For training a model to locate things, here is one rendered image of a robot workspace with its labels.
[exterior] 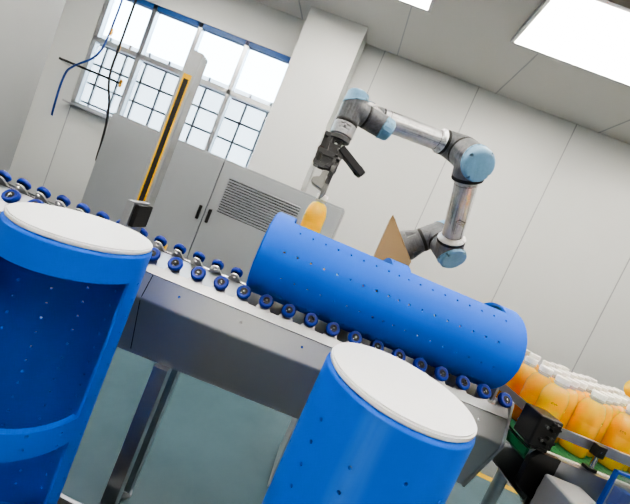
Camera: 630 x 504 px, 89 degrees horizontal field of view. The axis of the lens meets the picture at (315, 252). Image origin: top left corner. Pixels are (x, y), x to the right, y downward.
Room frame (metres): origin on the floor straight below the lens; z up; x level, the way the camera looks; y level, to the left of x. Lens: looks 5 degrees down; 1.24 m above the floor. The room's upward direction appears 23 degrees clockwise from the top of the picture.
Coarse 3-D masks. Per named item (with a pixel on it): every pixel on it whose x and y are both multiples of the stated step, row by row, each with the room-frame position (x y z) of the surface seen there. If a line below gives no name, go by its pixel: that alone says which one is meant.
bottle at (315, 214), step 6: (312, 204) 1.06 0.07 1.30; (318, 204) 1.05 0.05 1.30; (324, 204) 1.08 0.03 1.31; (306, 210) 1.07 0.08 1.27; (312, 210) 1.05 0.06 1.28; (318, 210) 1.05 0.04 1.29; (324, 210) 1.06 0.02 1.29; (306, 216) 1.05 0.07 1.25; (312, 216) 1.05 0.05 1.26; (318, 216) 1.05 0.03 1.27; (324, 216) 1.06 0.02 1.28; (306, 222) 1.05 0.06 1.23; (312, 222) 1.05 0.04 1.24; (318, 222) 1.05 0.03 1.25; (312, 228) 1.05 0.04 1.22; (318, 228) 1.06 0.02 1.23
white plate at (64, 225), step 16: (16, 208) 0.63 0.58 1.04; (32, 208) 0.67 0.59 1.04; (48, 208) 0.72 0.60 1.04; (64, 208) 0.77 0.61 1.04; (32, 224) 0.58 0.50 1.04; (48, 224) 0.62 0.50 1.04; (64, 224) 0.66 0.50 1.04; (80, 224) 0.70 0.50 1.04; (96, 224) 0.75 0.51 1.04; (112, 224) 0.81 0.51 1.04; (64, 240) 0.58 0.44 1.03; (80, 240) 0.60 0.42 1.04; (96, 240) 0.64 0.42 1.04; (112, 240) 0.68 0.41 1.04; (128, 240) 0.73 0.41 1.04; (144, 240) 0.79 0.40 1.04
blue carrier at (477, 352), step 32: (288, 224) 0.99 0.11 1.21; (256, 256) 0.93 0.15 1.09; (288, 256) 0.94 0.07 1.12; (320, 256) 0.96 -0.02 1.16; (352, 256) 0.99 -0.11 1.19; (256, 288) 0.98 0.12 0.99; (288, 288) 0.95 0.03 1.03; (320, 288) 0.94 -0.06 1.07; (352, 288) 0.95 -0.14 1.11; (384, 288) 0.96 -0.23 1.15; (416, 288) 0.98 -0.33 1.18; (448, 288) 1.03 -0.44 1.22; (352, 320) 0.97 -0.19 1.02; (384, 320) 0.95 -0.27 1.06; (416, 320) 0.95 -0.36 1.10; (448, 320) 0.97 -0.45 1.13; (480, 320) 0.98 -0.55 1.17; (512, 320) 1.02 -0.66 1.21; (416, 352) 0.99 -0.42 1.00; (448, 352) 0.97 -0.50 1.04; (480, 352) 0.96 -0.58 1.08; (512, 352) 0.97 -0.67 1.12
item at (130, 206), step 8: (128, 200) 1.01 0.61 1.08; (136, 200) 1.05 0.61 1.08; (128, 208) 1.01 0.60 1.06; (136, 208) 1.01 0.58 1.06; (144, 208) 1.05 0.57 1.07; (152, 208) 1.10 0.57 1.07; (128, 216) 1.01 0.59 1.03; (136, 216) 1.02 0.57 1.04; (144, 216) 1.07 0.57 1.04; (120, 224) 1.01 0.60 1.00; (128, 224) 1.01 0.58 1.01; (136, 224) 1.03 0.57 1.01; (144, 224) 1.08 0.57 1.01
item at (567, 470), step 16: (512, 448) 1.31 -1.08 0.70; (496, 464) 1.12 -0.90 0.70; (512, 464) 1.17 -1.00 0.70; (528, 464) 0.88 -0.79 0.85; (544, 464) 0.89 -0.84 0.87; (560, 464) 0.89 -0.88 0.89; (576, 464) 0.91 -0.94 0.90; (496, 480) 1.32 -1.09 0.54; (512, 480) 1.06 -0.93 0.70; (528, 480) 0.88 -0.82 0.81; (576, 480) 0.89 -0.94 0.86; (592, 480) 0.89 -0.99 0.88; (496, 496) 1.30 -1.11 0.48; (528, 496) 0.89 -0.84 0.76; (592, 496) 0.89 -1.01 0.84
